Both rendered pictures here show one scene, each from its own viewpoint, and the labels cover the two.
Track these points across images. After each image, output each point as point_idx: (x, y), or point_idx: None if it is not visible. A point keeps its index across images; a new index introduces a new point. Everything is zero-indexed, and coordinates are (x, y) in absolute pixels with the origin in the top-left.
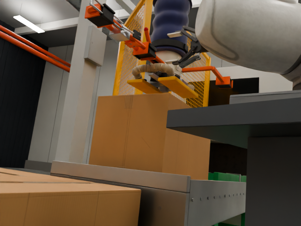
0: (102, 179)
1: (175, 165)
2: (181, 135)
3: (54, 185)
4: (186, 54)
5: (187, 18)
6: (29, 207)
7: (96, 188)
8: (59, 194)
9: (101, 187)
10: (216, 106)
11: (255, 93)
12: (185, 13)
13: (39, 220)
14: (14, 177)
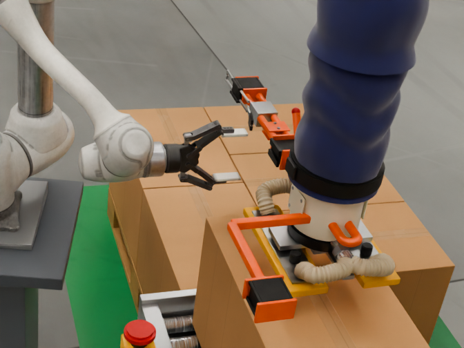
0: None
1: (206, 326)
2: (215, 299)
3: (193, 234)
4: (201, 168)
5: (308, 97)
6: (149, 215)
7: (182, 255)
8: (155, 224)
9: (191, 264)
10: (45, 178)
11: (30, 180)
12: (309, 84)
13: (150, 228)
14: None
